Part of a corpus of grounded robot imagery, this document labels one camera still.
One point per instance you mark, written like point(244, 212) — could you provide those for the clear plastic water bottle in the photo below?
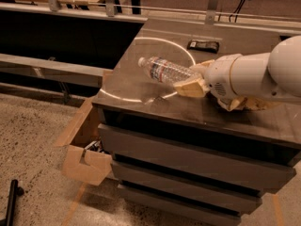
point(165, 71)

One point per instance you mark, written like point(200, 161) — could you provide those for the black pole on floor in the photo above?
point(14, 192)

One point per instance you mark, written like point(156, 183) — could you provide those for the grey drawer cabinet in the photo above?
point(187, 156)

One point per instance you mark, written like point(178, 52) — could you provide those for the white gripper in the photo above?
point(218, 75)

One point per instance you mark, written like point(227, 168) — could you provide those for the metal railing frame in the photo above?
point(274, 13)

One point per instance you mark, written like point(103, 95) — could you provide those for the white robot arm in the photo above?
point(274, 76)

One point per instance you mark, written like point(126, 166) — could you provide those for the open cardboard box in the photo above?
point(84, 161)

